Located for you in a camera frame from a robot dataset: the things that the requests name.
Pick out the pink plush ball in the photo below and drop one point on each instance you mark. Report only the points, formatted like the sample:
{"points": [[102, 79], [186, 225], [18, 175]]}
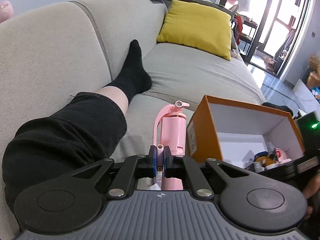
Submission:
{"points": [[6, 11]]}

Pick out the yellow cushion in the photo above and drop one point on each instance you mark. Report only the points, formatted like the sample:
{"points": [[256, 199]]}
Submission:
{"points": [[198, 26]]}

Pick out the orange cardboard box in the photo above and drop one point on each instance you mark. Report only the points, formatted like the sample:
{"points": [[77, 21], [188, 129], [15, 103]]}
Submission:
{"points": [[235, 131]]}

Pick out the golden vase dried flowers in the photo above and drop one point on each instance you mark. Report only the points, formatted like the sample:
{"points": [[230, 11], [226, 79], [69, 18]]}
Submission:
{"points": [[311, 77]]}

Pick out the black metal shelf cart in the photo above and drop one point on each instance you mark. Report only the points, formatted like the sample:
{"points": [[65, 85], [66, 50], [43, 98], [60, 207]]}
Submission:
{"points": [[244, 30]]}

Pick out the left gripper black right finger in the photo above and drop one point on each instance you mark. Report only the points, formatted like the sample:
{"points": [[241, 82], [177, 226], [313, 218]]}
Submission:
{"points": [[181, 172]]}

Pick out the plush toy in blue outfit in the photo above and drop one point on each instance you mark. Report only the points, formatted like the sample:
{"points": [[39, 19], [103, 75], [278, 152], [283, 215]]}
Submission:
{"points": [[265, 158]]}

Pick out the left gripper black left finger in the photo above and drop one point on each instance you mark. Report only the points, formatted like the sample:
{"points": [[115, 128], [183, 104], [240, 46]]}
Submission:
{"points": [[130, 171]]}

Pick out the beige fabric sofa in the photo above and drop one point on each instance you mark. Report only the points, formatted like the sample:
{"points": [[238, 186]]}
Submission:
{"points": [[50, 54]]}

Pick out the pink fire extinguisher toy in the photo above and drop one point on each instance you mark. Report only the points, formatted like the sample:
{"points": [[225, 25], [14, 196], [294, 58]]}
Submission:
{"points": [[169, 135]]}

